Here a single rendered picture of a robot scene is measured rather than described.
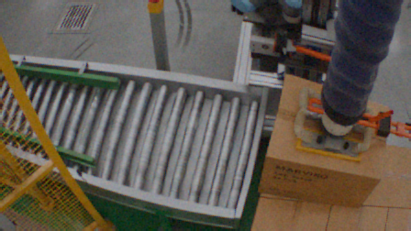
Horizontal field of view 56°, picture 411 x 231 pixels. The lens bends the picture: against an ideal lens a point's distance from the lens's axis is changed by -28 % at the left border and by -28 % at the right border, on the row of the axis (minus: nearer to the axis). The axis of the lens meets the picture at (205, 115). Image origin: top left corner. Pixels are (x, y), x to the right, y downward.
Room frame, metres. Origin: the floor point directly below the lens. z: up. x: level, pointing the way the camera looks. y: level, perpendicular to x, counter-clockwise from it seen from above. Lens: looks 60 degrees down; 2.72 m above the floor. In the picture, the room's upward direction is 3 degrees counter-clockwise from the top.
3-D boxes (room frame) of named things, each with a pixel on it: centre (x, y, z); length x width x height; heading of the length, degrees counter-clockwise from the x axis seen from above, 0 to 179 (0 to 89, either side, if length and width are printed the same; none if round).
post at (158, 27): (1.66, 0.22, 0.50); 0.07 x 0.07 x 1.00; 75
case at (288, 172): (0.93, -0.57, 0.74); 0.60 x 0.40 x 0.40; 71
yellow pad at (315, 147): (0.85, -0.52, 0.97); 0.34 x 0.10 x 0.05; 72
